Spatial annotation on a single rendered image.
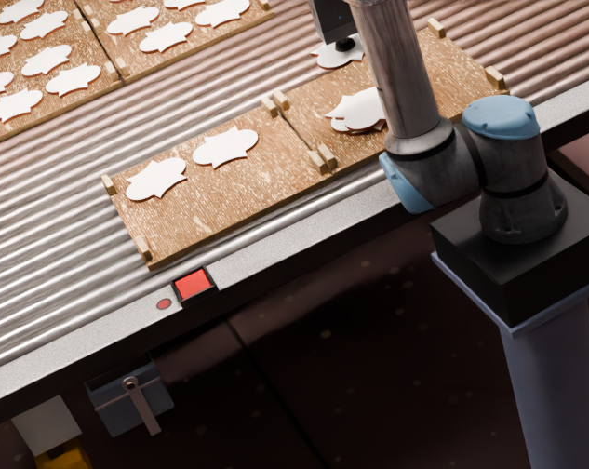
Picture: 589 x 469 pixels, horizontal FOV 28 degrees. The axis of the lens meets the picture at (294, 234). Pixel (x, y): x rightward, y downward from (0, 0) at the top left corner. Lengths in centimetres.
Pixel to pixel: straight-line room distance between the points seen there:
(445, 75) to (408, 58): 71
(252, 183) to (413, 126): 60
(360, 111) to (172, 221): 46
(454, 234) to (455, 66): 58
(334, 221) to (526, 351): 44
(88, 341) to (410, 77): 81
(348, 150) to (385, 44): 62
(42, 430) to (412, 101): 97
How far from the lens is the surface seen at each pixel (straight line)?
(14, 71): 318
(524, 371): 226
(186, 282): 223
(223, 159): 248
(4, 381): 225
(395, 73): 183
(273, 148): 247
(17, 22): 341
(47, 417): 229
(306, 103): 258
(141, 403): 228
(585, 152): 378
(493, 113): 194
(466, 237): 207
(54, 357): 224
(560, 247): 200
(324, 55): 237
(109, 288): 232
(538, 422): 237
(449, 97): 247
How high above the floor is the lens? 231
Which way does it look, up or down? 38 degrees down
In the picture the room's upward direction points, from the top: 20 degrees counter-clockwise
